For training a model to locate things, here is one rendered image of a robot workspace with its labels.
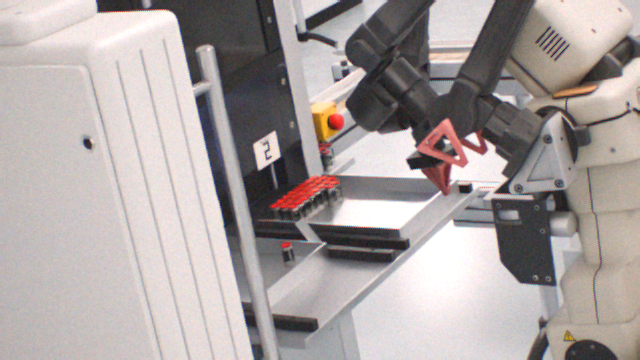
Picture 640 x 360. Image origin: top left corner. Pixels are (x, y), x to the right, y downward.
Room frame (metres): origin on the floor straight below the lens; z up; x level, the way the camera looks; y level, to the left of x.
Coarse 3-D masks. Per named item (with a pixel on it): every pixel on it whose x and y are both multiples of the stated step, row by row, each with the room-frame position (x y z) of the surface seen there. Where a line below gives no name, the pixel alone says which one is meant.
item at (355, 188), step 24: (360, 192) 2.66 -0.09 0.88; (384, 192) 2.63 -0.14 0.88; (408, 192) 2.60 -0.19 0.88; (432, 192) 2.57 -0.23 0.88; (456, 192) 2.53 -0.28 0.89; (336, 216) 2.54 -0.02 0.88; (360, 216) 2.52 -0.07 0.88; (384, 216) 2.49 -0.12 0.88; (408, 216) 2.47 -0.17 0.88; (432, 216) 2.44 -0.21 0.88
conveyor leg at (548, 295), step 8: (512, 96) 3.34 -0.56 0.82; (520, 96) 3.31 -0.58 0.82; (528, 96) 3.32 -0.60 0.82; (520, 104) 3.32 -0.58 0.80; (544, 288) 3.32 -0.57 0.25; (552, 288) 3.32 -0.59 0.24; (544, 296) 3.32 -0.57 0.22; (552, 296) 3.32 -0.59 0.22; (544, 304) 3.32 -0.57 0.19; (552, 304) 3.32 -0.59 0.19; (544, 312) 3.33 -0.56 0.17; (552, 312) 3.32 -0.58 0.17; (544, 320) 3.33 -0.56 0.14
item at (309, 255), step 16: (256, 240) 2.43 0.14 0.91; (272, 240) 2.40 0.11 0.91; (288, 240) 2.38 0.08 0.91; (240, 256) 2.43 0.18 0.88; (272, 256) 2.40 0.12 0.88; (304, 256) 2.36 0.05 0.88; (320, 256) 2.31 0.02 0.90; (240, 272) 2.35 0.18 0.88; (272, 272) 2.31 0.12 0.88; (288, 272) 2.22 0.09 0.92; (304, 272) 2.26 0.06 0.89; (240, 288) 2.27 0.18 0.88; (272, 288) 2.17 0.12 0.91; (288, 288) 2.21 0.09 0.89; (272, 304) 2.17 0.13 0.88
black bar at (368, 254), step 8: (328, 248) 2.34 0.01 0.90; (336, 248) 2.33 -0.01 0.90; (344, 248) 2.32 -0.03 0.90; (352, 248) 2.31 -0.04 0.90; (360, 248) 2.30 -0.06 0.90; (368, 248) 2.30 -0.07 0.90; (336, 256) 2.32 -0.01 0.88; (344, 256) 2.31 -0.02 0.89; (352, 256) 2.30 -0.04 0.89; (360, 256) 2.29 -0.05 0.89; (368, 256) 2.28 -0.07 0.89; (376, 256) 2.27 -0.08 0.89; (384, 256) 2.26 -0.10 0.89; (392, 256) 2.26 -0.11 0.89
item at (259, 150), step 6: (264, 138) 2.65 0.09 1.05; (270, 138) 2.67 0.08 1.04; (276, 138) 2.69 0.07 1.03; (258, 144) 2.63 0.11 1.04; (270, 144) 2.67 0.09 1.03; (276, 144) 2.68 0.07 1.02; (258, 150) 2.63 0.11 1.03; (264, 150) 2.64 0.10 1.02; (276, 150) 2.68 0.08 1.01; (258, 156) 2.63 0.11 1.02; (264, 156) 2.64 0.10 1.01; (276, 156) 2.68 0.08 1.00; (258, 162) 2.62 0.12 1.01; (264, 162) 2.64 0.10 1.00; (270, 162) 2.65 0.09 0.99; (258, 168) 2.62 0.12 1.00
